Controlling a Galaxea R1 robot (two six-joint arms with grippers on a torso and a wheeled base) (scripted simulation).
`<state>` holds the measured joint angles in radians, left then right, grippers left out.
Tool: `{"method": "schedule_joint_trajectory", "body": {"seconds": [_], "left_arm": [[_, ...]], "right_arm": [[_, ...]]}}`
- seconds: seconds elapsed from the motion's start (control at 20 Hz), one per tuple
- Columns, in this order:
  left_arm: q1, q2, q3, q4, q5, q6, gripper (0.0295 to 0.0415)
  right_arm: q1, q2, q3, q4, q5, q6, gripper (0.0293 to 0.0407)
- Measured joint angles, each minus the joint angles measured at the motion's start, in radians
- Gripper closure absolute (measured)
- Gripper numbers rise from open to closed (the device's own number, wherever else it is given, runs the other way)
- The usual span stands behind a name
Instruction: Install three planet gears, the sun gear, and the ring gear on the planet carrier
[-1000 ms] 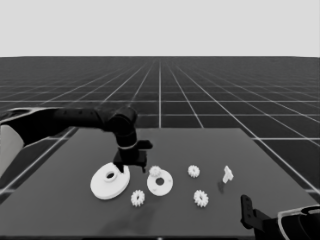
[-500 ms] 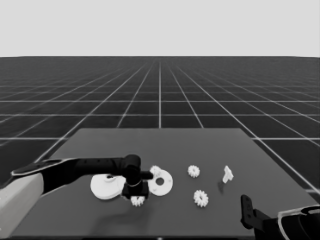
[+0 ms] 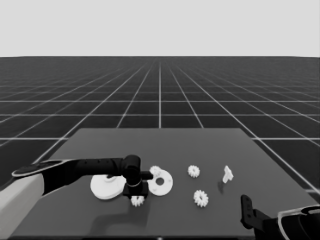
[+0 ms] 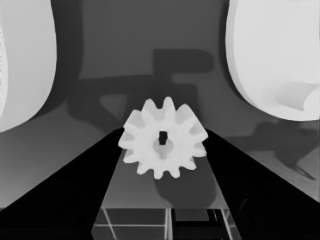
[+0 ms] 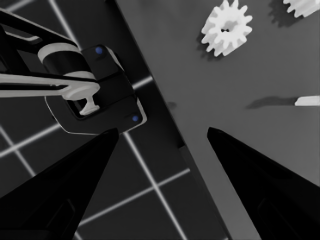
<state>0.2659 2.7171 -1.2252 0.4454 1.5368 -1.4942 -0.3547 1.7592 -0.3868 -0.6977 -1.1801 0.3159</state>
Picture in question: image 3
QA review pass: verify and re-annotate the white toothed gear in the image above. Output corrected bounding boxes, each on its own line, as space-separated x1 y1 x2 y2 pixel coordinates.
130 195 146 208
187 164 201 179
149 165 163 178
193 189 210 208

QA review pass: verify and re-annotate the large thick white disc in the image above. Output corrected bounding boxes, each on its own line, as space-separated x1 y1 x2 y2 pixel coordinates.
89 173 128 201

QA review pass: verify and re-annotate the white round carrier with pins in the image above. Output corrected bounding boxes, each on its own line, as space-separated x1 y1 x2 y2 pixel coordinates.
146 168 174 197

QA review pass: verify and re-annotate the small white T-shaped piece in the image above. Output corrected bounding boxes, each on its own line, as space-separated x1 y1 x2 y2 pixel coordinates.
222 165 234 184

